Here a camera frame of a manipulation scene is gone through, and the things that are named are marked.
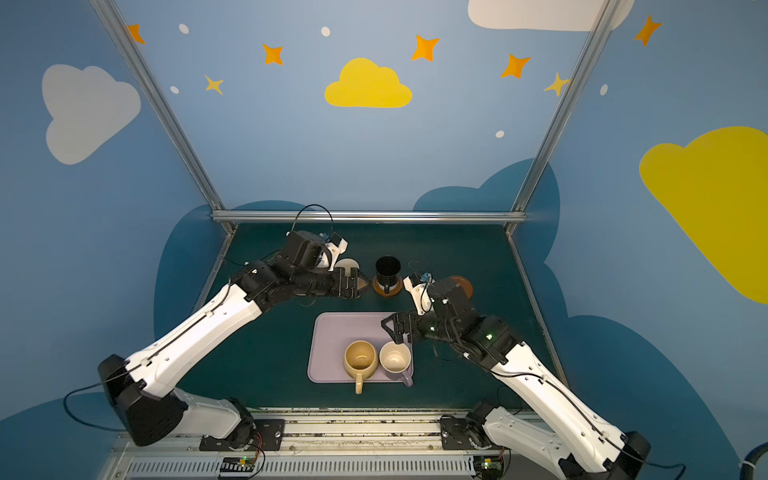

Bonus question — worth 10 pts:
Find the light blue mug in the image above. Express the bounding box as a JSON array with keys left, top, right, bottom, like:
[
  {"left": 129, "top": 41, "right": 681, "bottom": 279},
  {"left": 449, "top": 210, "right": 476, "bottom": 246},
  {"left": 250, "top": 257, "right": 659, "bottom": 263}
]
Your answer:
[{"left": 335, "top": 258, "right": 360, "bottom": 269}]

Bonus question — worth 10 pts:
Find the brown wooden round coaster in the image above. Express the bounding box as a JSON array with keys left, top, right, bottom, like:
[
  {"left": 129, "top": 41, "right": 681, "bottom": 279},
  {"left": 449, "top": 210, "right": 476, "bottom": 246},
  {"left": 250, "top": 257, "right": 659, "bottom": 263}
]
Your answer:
[{"left": 450, "top": 275, "right": 474, "bottom": 299}]

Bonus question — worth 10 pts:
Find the dark wooden round coaster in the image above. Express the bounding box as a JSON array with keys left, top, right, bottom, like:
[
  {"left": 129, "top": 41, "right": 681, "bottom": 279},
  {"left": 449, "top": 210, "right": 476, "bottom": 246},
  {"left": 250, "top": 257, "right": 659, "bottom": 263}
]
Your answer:
[{"left": 372, "top": 279, "right": 403, "bottom": 298}]

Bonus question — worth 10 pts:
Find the black mug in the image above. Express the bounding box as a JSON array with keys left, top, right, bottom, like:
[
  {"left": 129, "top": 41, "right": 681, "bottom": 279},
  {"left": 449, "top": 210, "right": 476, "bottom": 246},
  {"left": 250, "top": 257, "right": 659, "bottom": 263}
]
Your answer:
[{"left": 374, "top": 256, "right": 402, "bottom": 286}]

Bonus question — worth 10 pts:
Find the lavender mug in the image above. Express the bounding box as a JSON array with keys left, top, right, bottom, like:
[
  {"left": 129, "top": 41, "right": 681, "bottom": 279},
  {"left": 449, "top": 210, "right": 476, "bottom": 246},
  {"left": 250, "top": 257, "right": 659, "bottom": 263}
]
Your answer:
[{"left": 379, "top": 341, "right": 413, "bottom": 387}]

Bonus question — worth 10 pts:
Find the yellow mug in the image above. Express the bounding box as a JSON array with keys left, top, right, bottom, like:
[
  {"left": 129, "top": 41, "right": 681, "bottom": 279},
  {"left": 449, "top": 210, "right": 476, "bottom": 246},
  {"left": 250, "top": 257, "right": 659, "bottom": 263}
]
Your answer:
[{"left": 343, "top": 340, "right": 379, "bottom": 395}]

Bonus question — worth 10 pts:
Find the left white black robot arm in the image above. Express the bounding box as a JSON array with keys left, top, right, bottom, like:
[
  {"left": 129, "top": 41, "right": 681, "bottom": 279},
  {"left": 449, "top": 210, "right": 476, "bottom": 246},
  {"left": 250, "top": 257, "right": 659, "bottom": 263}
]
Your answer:
[{"left": 98, "top": 259, "right": 371, "bottom": 449}]

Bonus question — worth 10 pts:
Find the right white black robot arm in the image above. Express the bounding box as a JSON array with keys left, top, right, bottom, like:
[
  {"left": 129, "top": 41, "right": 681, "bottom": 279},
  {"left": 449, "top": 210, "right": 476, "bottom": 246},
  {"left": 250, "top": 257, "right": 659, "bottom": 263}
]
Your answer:
[{"left": 381, "top": 274, "right": 651, "bottom": 479}]

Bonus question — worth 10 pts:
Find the lavender plastic tray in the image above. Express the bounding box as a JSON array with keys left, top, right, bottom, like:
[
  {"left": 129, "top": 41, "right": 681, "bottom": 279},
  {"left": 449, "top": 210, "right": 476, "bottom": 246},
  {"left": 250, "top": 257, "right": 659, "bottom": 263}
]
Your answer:
[{"left": 307, "top": 312, "right": 392, "bottom": 384}]

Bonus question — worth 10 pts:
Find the right small circuit board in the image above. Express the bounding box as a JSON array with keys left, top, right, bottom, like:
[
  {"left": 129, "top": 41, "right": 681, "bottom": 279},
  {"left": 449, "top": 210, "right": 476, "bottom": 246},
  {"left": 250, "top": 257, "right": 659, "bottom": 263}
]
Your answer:
[{"left": 472, "top": 456, "right": 504, "bottom": 480}]

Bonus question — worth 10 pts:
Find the small circuit board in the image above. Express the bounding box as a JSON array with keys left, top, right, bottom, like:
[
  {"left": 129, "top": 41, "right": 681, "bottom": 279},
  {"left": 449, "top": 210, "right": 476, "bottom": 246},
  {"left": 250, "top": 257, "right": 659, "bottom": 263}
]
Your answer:
[
  {"left": 472, "top": 456, "right": 504, "bottom": 480},
  {"left": 217, "top": 456, "right": 256, "bottom": 479}
]

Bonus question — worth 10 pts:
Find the left small circuit board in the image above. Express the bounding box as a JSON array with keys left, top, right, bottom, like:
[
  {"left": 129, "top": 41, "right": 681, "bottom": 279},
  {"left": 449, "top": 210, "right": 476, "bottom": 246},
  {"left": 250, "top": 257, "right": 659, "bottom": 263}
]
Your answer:
[{"left": 217, "top": 456, "right": 256, "bottom": 479}]

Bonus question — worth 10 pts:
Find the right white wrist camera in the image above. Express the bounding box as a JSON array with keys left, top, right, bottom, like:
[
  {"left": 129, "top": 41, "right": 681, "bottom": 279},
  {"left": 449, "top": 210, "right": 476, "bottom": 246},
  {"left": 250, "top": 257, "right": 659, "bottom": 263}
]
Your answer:
[{"left": 403, "top": 272, "right": 433, "bottom": 316}]

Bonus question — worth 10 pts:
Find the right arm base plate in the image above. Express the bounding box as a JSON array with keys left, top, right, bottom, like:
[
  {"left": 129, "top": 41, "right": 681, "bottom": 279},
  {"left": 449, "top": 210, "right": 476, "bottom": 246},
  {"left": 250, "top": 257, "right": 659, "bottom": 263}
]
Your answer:
[{"left": 438, "top": 415, "right": 520, "bottom": 454}]

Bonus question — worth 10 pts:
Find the aluminium frame rail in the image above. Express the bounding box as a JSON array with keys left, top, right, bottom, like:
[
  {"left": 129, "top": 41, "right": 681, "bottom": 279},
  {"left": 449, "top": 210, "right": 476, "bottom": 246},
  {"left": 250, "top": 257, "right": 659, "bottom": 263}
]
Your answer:
[{"left": 212, "top": 207, "right": 526, "bottom": 224}]

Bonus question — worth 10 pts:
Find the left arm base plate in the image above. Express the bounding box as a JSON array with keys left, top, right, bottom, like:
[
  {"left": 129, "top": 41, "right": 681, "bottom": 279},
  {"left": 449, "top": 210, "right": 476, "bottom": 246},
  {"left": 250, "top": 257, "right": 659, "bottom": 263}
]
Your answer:
[{"left": 199, "top": 419, "right": 285, "bottom": 452}]

